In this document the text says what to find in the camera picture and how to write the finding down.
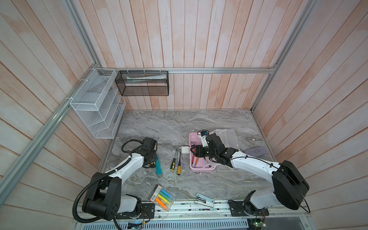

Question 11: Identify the black corrugated cable conduit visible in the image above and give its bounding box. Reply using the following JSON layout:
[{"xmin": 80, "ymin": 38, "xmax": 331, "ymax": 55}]
[{"xmin": 71, "ymin": 139, "xmax": 144, "ymax": 224}]

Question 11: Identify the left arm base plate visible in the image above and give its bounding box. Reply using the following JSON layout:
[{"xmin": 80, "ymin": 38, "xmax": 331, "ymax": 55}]
[{"xmin": 116, "ymin": 202, "xmax": 155, "ymax": 220}]

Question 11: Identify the teal utility knife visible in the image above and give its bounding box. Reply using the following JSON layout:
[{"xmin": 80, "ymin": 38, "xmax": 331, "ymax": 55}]
[{"xmin": 155, "ymin": 156, "xmax": 163, "ymax": 177}]

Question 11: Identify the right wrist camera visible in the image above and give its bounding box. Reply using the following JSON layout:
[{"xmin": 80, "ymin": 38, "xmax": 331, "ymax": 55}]
[{"xmin": 197, "ymin": 129, "xmax": 209, "ymax": 147}]

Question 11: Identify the aluminium mounting rail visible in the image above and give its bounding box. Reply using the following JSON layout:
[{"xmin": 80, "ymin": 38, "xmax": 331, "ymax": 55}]
[{"xmin": 72, "ymin": 199, "xmax": 311, "ymax": 223}]

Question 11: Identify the pink plastic tool box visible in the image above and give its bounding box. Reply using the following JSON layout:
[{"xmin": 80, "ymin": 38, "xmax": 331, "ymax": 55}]
[{"xmin": 189, "ymin": 129, "xmax": 239, "ymax": 173}]

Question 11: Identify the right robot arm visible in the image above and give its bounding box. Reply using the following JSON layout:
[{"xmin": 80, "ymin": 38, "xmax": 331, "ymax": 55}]
[{"xmin": 190, "ymin": 129, "xmax": 310, "ymax": 216}]

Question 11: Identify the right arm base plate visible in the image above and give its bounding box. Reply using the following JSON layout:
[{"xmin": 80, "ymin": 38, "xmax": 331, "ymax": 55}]
[{"xmin": 228, "ymin": 200, "xmax": 269, "ymax": 217}]

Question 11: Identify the grey purple cloth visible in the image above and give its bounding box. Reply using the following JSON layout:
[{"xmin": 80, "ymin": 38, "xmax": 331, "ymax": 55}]
[{"xmin": 244, "ymin": 146, "xmax": 268, "ymax": 158}]

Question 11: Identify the white stapler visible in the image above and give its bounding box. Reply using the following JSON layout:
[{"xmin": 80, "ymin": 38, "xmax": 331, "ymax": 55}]
[{"xmin": 195, "ymin": 193, "xmax": 214, "ymax": 208}]

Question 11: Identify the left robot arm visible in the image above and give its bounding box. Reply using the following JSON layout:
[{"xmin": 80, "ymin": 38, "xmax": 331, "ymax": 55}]
[{"xmin": 72, "ymin": 137, "xmax": 158, "ymax": 223}]

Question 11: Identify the black mesh basket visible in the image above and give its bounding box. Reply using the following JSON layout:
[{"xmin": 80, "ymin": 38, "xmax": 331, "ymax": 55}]
[{"xmin": 115, "ymin": 70, "xmax": 170, "ymax": 97}]

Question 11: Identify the white wire mesh shelf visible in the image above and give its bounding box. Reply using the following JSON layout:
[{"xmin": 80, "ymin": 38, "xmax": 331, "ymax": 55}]
[{"xmin": 70, "ymin": 69, "xmax": 126, "ymax": 139}]

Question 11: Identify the black yellow screwdriver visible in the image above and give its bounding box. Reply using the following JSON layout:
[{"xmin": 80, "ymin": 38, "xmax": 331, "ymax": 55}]
[{"xmin": 170, "ymin": 149, "xmax": 178, "ymax": 171}]

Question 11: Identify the orange handled screwdriver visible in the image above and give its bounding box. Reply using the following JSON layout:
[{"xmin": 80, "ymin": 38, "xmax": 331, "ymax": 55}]
[{"xmin": 177, "ymin": 152, "xmax": 182, "ymax": 175}]

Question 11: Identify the highlighter pen pack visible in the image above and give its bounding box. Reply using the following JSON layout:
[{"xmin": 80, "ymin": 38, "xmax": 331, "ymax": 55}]
[{"xmin": 149, "ymin": 184, "xmax": 175, "ymax": 213}]

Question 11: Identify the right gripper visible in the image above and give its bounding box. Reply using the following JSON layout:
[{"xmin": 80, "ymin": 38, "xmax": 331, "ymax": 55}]
[{"xmin": 190, "ymin": 144, "xmax": 218, "ymax": 159}]

